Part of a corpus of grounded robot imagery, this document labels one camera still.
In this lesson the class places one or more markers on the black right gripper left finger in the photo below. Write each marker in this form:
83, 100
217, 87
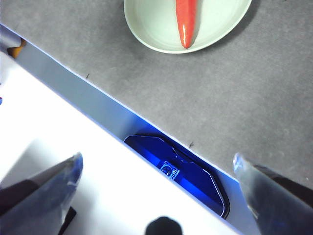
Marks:
36, 203

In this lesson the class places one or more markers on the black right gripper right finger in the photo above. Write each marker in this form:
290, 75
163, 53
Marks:
276, 203

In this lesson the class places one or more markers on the orange carrot with green leaves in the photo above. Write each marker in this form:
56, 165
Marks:
187, 22

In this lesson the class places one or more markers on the green plate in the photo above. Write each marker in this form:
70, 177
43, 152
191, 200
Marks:
151, 24

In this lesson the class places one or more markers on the black round knob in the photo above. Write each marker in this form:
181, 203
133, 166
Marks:
163, 226

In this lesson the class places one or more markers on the small orange object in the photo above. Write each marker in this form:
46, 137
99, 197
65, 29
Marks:
15, 50

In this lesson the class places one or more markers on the black flat camera module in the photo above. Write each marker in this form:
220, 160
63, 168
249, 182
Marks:
195, 181

